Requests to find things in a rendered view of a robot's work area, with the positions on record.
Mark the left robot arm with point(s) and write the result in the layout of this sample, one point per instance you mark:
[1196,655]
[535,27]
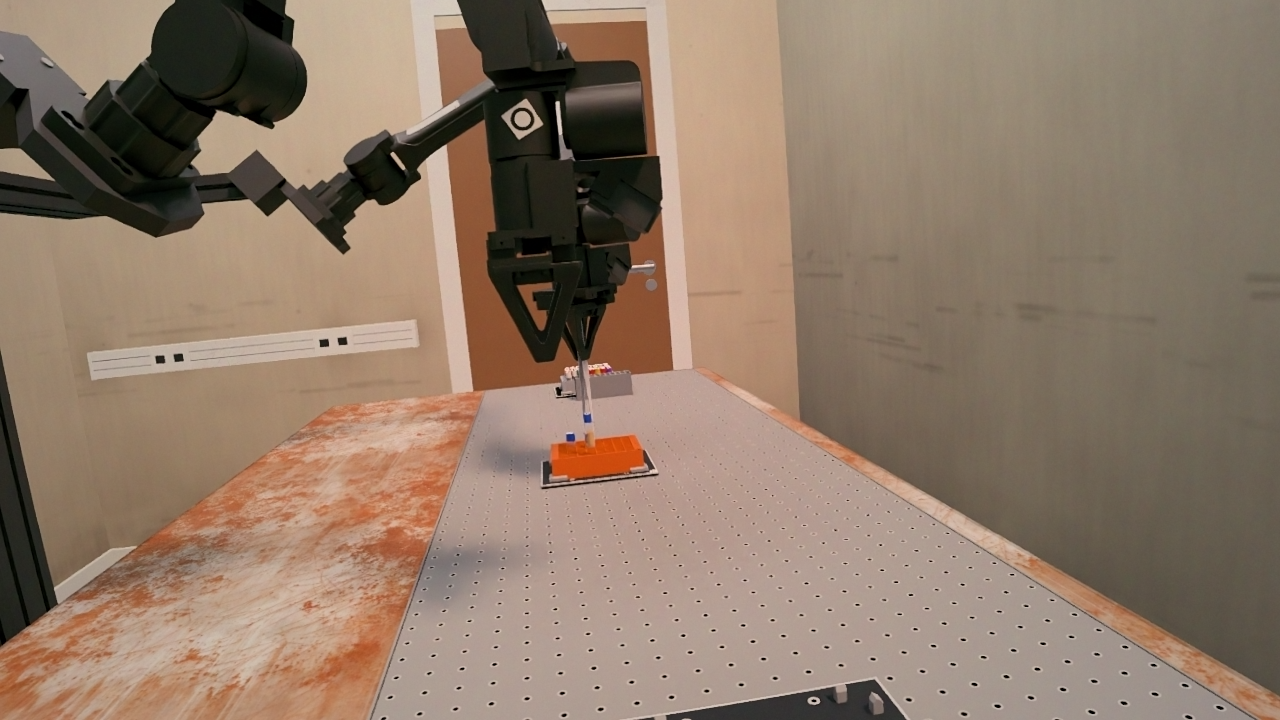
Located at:
[383,180]

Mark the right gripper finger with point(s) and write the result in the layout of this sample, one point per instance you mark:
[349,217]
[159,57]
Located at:
[541,334]
[505,278]

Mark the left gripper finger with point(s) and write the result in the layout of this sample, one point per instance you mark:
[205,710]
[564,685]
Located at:
[574,319]
[569,340]

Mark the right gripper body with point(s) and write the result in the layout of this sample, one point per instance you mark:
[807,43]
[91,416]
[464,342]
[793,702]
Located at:
[512,212]

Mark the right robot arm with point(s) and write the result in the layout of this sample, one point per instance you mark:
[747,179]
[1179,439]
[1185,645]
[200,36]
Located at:
[139,136]

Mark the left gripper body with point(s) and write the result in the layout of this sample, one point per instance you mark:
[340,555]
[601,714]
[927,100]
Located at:
[587,295]

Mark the grey slotted rack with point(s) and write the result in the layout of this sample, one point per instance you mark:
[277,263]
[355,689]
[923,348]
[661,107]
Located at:
[610,384]

